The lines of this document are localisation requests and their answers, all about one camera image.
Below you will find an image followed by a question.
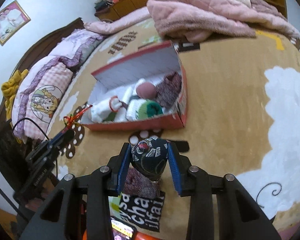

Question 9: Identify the framed wedding photo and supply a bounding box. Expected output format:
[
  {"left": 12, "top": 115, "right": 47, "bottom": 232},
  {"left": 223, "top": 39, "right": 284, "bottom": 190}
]
[{"left": 0, "top": 0, "right": 31, "bottom": 46}]

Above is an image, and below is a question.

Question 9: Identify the black cable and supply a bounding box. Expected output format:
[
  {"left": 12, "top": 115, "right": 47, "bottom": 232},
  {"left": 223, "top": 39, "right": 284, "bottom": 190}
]
[{"left": 12, "top": 117, "right": 51, "bottom": 140}]

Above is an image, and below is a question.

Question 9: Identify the red cardboard shoe box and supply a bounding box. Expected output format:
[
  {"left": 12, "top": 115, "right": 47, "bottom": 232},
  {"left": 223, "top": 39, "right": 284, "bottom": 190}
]
[{"left": 81, "top": 41, "right": 187, "bottom": 131}]

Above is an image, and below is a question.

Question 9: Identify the smartphone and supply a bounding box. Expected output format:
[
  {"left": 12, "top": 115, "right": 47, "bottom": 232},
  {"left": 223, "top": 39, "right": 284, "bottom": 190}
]
[{"left": 111, "top": 217, "right": 136, "bottom": 240}]

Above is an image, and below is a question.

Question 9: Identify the white sock bundle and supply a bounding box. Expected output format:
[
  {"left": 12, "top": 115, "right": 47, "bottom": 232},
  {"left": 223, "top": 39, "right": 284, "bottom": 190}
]
[{"left": 89, "top": 95, "right": 122, "bottom": 123}]

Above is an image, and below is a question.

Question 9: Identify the pink sock ball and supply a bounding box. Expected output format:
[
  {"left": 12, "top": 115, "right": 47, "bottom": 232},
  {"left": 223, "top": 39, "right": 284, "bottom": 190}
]
[{"left": 136, "top": 82, "right": 157, "bottom": 100}]

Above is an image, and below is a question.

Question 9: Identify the pink quilted blanket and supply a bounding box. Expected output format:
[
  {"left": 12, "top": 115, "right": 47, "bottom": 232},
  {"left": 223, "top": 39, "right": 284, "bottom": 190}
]
[{"left": 147, "top": 0, "right": 300, "bottom": 43}]

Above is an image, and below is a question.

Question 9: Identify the maroon knit glove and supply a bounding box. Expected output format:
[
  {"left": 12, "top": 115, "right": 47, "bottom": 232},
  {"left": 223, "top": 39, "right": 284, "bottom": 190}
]
[
  {"left": 122, "top": 168, "right": 160, "bottom": 199},
  {"left": 155, "top": 72, "right": 182, "bottom": 108}
]

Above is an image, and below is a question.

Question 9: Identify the red braided cord with rings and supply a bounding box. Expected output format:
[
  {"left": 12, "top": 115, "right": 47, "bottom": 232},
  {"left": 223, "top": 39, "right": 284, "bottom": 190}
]
[{"left": 63, "top": 104, "right": 93, "bottom": 132}]

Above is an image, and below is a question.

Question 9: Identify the yellow knit garment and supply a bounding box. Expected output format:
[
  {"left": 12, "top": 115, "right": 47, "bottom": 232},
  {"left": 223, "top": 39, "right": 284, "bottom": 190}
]
[{"left": 1, "top": 69, "right": 29, "bottom": 120}]

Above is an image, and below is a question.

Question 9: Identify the pink checked cartoon pillow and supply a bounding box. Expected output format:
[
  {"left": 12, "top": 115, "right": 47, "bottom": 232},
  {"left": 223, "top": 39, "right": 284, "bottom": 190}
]
[{"left": 12, "top": 56, "right": 73, "bottom": 141}]

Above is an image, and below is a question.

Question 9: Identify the purple ruffled pillow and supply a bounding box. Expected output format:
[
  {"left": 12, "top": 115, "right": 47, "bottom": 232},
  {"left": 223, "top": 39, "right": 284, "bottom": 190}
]
[{"left": 47, "top": 28, "right": 106, "bottom": 68}]

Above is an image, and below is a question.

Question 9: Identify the clothes pile on cabinet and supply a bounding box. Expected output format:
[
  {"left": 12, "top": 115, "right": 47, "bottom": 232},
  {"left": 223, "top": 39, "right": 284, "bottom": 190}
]
[{"left": 94, "top": 0, "right": 114, "bottom": 12}]

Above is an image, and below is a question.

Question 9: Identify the wooden headboard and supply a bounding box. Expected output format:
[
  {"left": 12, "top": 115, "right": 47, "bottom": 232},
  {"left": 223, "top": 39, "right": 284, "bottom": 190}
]
[{"left": 0, "top": 17, "right": 83, "bottom": 128}]

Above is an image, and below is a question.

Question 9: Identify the long pink bolster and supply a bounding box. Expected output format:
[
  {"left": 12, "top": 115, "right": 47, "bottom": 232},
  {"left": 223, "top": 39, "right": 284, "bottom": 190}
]
[{"left": 83, "top": 7, "right": 151, "bottom": 35}]

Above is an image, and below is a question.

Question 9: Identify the dark patterned sock ball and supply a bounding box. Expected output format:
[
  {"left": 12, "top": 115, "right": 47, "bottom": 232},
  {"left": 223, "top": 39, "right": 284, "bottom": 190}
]
[{"left": 132, "top": 138, "right": 169, "bottom": 181}]

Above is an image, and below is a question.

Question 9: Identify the green white sock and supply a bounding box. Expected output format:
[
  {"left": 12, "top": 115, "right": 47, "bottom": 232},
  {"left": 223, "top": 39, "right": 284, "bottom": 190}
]
[
  {"left": 126, "top": 99, "right": 163, "bottom": 121},
  {"left": 102, "top": 112, "right": 117, "bottom": 122}
]

